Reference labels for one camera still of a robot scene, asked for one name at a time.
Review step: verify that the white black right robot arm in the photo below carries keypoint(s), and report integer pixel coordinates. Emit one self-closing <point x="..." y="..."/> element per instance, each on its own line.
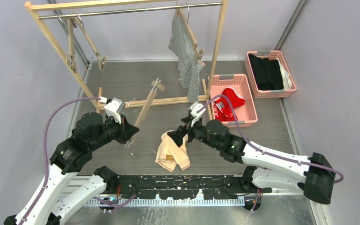
<point x="312" y="176"/>

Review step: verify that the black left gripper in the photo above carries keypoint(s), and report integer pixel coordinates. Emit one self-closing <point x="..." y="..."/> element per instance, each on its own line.
<point x="126" y="129"/>

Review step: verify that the empty wooden clip hanger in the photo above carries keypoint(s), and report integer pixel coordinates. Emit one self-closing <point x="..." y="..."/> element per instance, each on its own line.
<point x="71" y="59"/>

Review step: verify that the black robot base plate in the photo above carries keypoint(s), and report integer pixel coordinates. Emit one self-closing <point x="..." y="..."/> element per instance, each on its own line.
<point x="179" y="187"/>

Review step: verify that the white cloth in basket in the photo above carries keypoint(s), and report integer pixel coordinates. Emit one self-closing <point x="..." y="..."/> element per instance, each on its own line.
<point x="287" y="84"/>

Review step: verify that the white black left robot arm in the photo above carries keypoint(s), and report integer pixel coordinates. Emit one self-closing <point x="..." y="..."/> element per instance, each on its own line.
<point x="91" y="132"/>

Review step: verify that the grey striped underwear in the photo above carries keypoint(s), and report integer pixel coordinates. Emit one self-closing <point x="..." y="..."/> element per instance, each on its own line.
<point x="189" y="65"/>

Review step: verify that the wooden clip hanger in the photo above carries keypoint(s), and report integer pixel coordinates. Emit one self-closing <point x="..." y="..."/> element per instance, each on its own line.
<point x="71" y="59"/>
<point x="156" y="85"/>
<point x="184" y="20"/>
<point x="101" y="60"/>

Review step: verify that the beige underwear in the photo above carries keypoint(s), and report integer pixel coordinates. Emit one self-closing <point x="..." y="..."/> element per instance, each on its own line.
<point x="169" y="154"/>

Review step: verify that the pink basket far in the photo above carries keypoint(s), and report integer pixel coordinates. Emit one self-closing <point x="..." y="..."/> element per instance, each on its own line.
<point x="272" y="55"/>

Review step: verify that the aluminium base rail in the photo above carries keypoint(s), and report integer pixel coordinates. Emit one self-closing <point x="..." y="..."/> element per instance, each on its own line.
<point x="108" y="202"/>

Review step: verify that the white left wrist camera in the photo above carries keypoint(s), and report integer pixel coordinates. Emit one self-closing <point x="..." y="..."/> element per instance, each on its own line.
<point x="113" y="108"/>

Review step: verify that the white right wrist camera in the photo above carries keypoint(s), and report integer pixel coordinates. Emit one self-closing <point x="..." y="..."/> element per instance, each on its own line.
<point x="196" y="111"/>

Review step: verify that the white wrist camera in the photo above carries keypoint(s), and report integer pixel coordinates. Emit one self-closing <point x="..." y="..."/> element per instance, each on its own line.
<point x="113" y="108"/>
<point x="196" y="111"/>

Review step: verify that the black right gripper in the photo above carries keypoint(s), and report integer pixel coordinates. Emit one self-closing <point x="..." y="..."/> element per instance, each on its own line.
<point x="177" y="135"/>

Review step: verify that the black clothes in basket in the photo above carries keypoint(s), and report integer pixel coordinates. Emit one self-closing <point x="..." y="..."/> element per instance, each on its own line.
<point x="266" y="73"/>

